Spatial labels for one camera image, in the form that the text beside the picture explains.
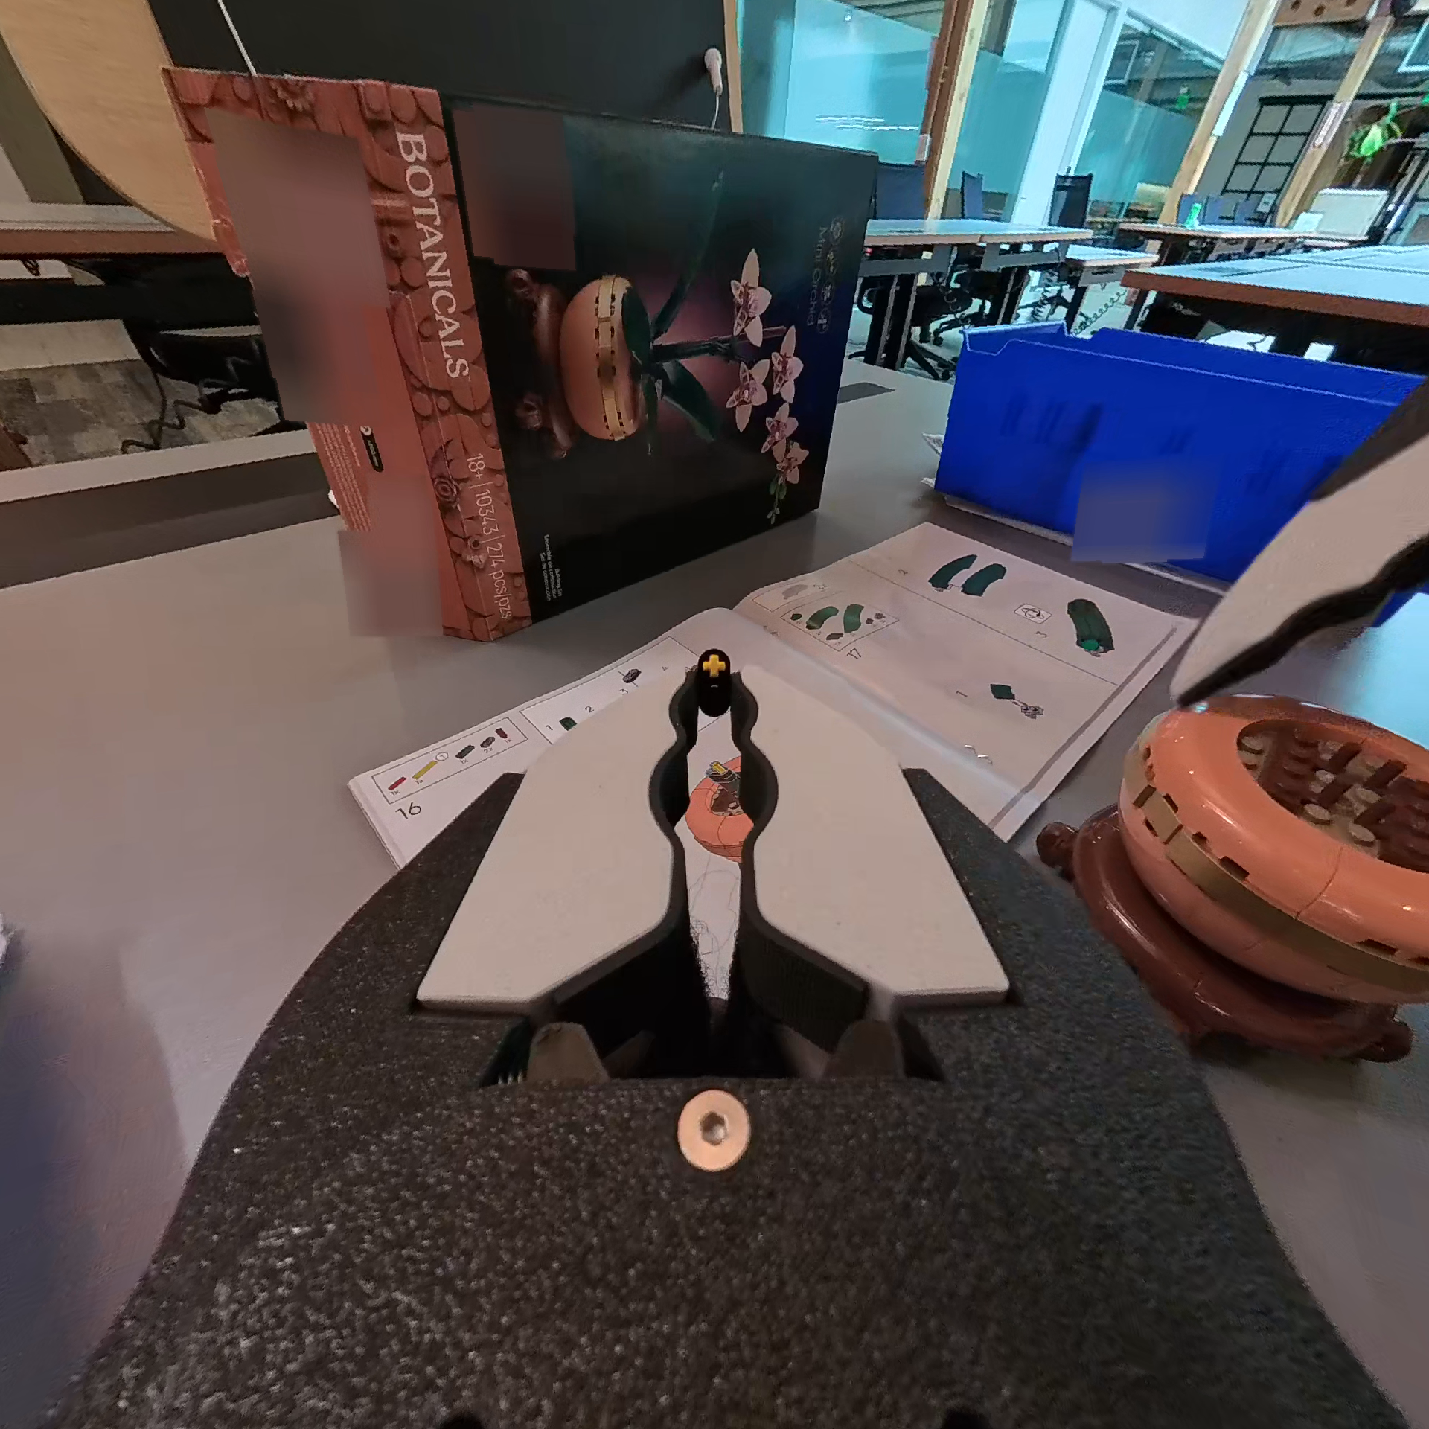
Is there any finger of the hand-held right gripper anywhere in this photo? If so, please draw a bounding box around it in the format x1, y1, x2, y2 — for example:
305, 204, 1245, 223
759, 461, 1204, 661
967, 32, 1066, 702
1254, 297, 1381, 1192
1170, 385, 1429, 710

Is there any grey desk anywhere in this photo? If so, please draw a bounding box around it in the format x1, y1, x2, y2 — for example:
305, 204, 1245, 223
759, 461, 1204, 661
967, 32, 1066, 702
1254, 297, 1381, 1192
0, 358, 1429, 1429

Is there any building instruction booklet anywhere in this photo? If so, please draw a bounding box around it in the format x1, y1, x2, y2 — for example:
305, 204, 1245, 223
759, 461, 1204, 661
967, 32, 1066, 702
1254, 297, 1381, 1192
348, 518, 1199, 872

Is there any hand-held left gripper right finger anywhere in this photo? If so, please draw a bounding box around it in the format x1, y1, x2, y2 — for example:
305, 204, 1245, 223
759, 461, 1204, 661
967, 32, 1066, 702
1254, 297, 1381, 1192
720, 667, 1011, 1079

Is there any green hanging plant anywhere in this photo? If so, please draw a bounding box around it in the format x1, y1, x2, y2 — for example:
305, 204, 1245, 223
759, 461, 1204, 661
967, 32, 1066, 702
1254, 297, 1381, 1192
1345, 97, 1410, 160

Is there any dark partition panel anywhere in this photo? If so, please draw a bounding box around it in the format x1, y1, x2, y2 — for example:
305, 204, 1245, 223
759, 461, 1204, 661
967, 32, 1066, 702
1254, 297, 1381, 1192
151, 0, 741, 128

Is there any curved wooden panel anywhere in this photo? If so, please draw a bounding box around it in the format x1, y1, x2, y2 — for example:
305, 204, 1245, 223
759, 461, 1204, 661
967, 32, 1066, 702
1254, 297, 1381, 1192
0, 0, 219, 240

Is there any orchid building set box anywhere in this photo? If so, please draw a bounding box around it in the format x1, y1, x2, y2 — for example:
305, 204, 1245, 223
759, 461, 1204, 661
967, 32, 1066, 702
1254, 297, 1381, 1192
161, 69, 879, 645

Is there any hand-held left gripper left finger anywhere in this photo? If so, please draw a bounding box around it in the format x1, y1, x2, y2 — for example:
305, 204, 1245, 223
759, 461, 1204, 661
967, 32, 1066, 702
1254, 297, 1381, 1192
415, 669, 723, 1079

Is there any peach brick flower pot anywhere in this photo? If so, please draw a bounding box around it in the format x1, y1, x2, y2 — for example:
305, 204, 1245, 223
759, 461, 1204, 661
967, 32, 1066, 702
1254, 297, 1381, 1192
1036, 693, 1429, 1064

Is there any large blue plastic bin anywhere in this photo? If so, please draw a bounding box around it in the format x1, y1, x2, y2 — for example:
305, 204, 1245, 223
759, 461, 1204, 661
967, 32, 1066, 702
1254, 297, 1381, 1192
935, 323, 1429, 627

